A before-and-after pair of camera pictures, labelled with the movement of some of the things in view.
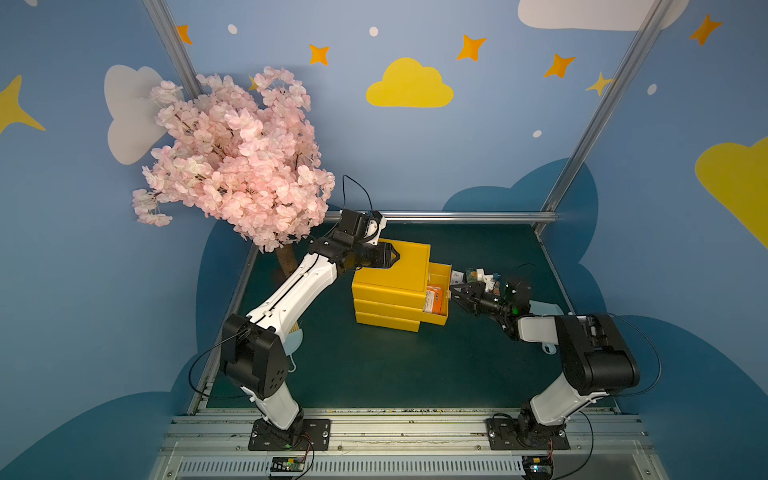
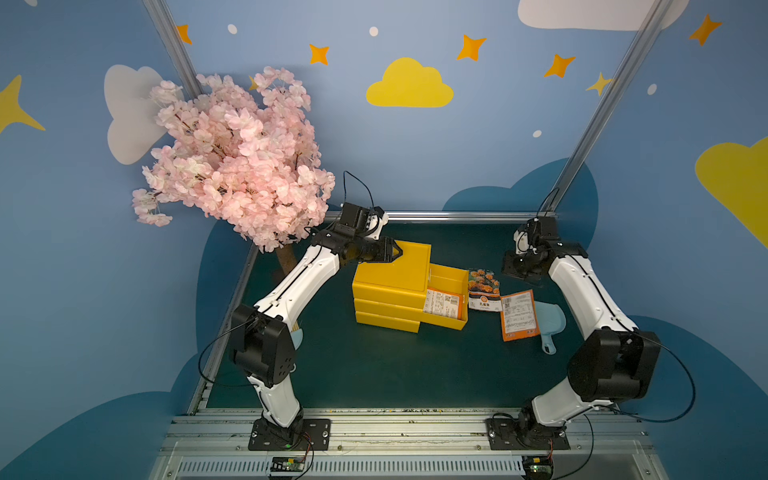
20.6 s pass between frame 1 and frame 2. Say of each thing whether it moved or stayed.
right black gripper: moved
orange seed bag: moved
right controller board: stayed
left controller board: stayed
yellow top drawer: moved
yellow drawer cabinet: stayed
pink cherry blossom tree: stayed
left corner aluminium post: stayed
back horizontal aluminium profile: stayed
